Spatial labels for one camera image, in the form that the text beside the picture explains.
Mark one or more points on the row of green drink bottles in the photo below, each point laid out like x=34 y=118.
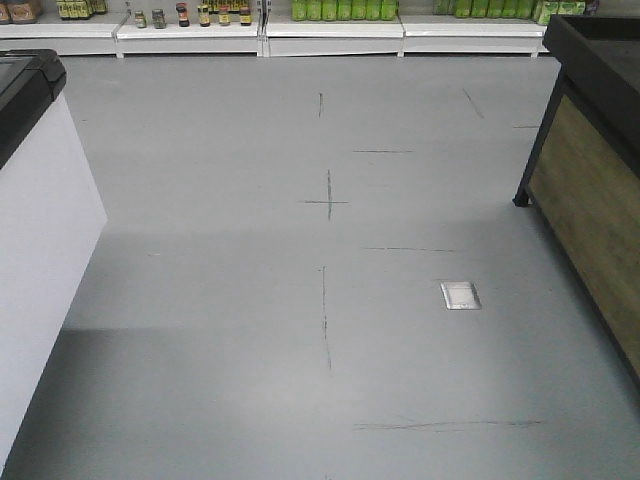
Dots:
x=343 y=10

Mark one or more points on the white supermarket shelf unit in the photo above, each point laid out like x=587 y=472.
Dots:
x=82 y=28

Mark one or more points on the yellow-label sauce jar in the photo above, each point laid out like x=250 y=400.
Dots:
x=203 y=15

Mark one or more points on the green-lid glass jar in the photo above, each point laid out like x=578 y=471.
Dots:
x=140 y=20

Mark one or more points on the metal floor socket plate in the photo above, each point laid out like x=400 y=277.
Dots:
x=460 y=295

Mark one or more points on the white chest freezer black lid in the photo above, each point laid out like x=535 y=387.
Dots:
x=51 y=219

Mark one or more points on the dark-lid glass jar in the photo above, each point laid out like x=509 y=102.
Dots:
x=158 y=19

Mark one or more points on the red-lid sauce jar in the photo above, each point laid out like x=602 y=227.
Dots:
x=182 y=14

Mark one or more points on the black wooden fruit display stand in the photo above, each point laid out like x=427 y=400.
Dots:
x=582 y=174

